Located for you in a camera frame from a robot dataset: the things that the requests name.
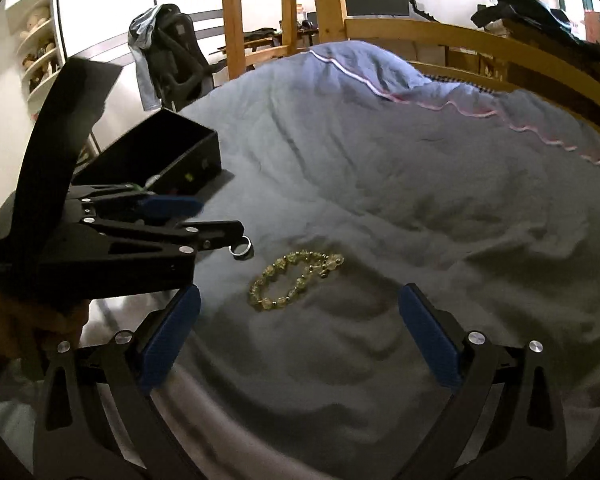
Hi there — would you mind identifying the silver ring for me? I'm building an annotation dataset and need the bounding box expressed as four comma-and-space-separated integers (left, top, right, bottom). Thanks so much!
227, 235, 255, 261

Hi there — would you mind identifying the yellow crystal bead bracelet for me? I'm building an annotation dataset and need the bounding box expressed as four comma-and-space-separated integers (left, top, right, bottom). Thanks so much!
247, 249, 346, 312

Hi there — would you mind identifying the black jewelry box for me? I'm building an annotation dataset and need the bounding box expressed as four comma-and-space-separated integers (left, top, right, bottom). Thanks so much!
72, 108, 222, 196

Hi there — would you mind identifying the person's left hand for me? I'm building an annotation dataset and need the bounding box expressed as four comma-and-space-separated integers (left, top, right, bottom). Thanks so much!
0, 292, 90, 359

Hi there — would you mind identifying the black office chair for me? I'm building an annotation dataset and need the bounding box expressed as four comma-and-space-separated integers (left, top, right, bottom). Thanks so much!
146, 4, 214, 112

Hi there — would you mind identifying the grey duvet cover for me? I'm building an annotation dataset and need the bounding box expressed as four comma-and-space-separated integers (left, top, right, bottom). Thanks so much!
152, 42, 600, 479

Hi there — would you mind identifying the light blue cloth on chair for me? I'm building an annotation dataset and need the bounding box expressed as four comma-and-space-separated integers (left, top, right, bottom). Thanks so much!
128, 6, 161, 112

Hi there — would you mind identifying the white shelf unit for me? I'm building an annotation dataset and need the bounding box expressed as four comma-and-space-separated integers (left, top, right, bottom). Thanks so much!
5, 0, 65, 122

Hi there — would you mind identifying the wooden ladder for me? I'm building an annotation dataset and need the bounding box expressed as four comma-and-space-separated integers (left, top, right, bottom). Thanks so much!
222, 0, 298, 79

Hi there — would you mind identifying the black clothes pile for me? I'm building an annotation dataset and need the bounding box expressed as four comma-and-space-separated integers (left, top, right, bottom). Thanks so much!
470, 0, 600, 67

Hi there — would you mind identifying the wooden bunk bed frame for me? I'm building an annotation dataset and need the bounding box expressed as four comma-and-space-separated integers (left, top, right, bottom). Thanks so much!
306, 0, 600, 141

